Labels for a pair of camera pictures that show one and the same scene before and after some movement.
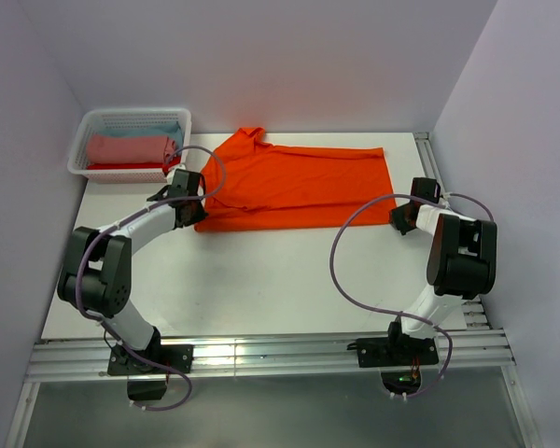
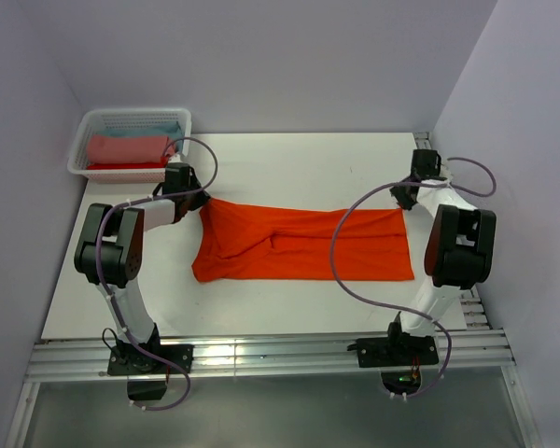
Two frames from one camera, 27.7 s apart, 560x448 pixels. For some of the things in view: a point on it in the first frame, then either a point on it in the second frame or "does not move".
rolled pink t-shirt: [129, 148] does not move
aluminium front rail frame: [69, 360] does not move
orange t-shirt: [270, 184] -> [243, 242]
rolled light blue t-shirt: [172, 130] does not move
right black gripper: [397, 218] -> [405, 203]
